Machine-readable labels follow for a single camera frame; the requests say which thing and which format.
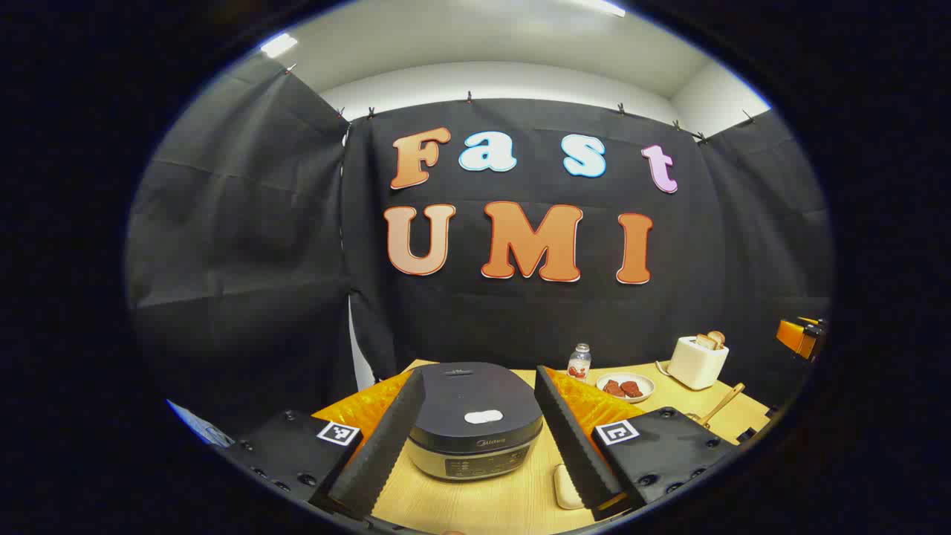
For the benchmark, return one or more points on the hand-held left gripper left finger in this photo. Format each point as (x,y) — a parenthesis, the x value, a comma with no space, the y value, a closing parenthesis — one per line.
(386,446)

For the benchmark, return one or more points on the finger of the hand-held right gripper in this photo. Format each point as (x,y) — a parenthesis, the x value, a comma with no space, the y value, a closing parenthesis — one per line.
(793,336)

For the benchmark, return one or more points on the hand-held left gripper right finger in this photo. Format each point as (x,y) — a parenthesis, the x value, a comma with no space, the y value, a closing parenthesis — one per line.
(576,438)

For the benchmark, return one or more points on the dark grey rice cooker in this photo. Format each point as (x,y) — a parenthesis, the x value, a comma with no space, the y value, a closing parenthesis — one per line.
(461,394)

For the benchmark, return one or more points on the wooden spoon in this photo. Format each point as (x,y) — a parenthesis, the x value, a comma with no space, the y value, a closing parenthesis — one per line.
(724,403)

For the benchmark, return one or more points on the cream rectangular container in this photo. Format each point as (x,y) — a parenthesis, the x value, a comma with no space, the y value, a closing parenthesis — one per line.
(566,490)

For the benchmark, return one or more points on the red meat piece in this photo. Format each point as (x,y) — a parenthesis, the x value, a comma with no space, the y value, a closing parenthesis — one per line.
(632,388)
(614,387)

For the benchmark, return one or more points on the small clear bottle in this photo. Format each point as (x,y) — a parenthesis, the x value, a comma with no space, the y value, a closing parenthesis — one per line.
(579,364)

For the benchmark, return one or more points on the toast slice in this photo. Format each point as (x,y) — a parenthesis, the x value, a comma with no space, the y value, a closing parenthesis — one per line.
(705,342)
(718,338)

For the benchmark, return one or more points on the white plate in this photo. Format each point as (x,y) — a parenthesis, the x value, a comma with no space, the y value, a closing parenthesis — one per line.
(645,380)

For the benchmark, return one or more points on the white toaster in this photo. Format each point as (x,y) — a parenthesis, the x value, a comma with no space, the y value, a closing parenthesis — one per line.
(695,364)

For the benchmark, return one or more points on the black backdrop cloth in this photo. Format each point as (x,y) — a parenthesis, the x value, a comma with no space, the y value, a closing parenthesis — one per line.
(297,260)

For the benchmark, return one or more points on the row of small backdrop clips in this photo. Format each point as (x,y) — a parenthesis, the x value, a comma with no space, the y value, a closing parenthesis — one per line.
(469,96)

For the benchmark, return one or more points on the ceiling light panel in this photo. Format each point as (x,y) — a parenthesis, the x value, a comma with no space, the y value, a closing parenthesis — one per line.
(278,44)
(605,7)

